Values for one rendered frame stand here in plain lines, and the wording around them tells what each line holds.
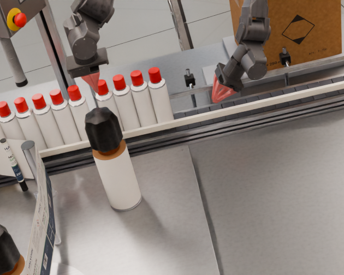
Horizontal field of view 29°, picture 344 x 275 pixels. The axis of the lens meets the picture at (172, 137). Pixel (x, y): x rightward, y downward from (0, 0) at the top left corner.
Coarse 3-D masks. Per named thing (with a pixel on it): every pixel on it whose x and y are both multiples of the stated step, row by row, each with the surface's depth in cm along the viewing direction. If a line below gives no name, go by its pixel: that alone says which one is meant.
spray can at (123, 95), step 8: (112, 80) 188; (120, 80) 187; (120, 88) 188; (128, 88) 190; (120, 96) 189; (128, 96) 190; (120, 104) 191; (128, 104) 191; (120, 112) 194; (128, 112) 193; (136, 112) 195; (128, 120) 195; (136, 120) 196; (128, 128) 197; (136, 128) 197
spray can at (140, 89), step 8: (136, 72) 188; (136, 80) 187; (136, 88) 189; (144, 88) 189; (136, 96) 190; (144, 96) 190; (136, 104) 193; (144, 104) 192; (152, 104) 195; (144, 112) 194; (152, 112) 195; (144, 120) 196; (152, 120) 196
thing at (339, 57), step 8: (336, 56) 197; (296, 64) 198; (304, 64) 197; (312, 64) 197; (320, 64) 198; (272, 72) 197; (280, 72) 198; (248, 80) 198; (192, 88) 198; (200, 88) 198; (208, 88) 198; (176, 96) 198
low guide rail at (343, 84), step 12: (336, 84) 195; (288, 96) 195; (300, 96) 195; (228, 108) 196; (240, 108) 195; (252, 108) 196; (180, 120) 195; (192, 120) 196; (204, 120) 196; (132, 132) 195; (144, 132) 196; (72, 144) 196; (84, 144) 196; (48, 156) 197
